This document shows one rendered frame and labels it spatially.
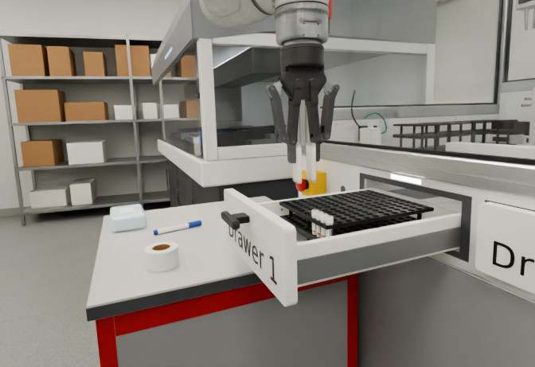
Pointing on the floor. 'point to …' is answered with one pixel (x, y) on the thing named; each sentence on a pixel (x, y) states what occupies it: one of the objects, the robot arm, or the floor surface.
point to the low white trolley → (210, 303)
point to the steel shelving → (83, 121)
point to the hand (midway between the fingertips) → (303, 162)
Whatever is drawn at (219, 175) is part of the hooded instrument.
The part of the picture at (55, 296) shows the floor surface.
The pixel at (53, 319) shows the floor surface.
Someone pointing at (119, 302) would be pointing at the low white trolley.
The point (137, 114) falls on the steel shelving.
